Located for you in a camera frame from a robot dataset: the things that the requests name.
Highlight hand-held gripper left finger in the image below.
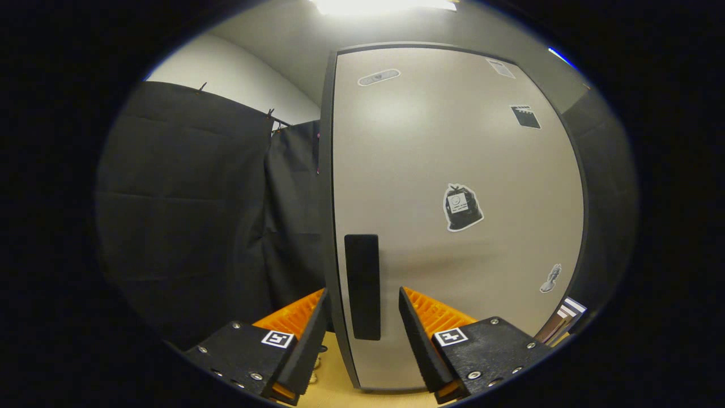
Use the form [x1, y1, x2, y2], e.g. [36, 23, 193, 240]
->
[184, 288, 329, 406]

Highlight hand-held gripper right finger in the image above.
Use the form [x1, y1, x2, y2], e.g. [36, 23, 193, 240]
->
[398, 286, 553, 404]

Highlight black door handle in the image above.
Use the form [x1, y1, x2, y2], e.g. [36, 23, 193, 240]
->
[344, 234, 381, 341]

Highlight dark red book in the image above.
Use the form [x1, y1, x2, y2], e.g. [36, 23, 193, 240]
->
[535, 317, 561, 345]

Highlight dark grey cabinet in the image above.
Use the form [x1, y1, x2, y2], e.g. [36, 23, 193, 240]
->
[318, 41, 590, 394]

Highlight black backdrop cloth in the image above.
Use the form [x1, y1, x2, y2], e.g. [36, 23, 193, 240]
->
[96, 81, 638, 349]

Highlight long ceiling light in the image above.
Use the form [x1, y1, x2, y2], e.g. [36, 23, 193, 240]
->
[548, 48, 577, 70]

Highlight large ceiling light panel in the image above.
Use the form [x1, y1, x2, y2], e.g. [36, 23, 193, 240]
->
[309, 0, 458, 16]

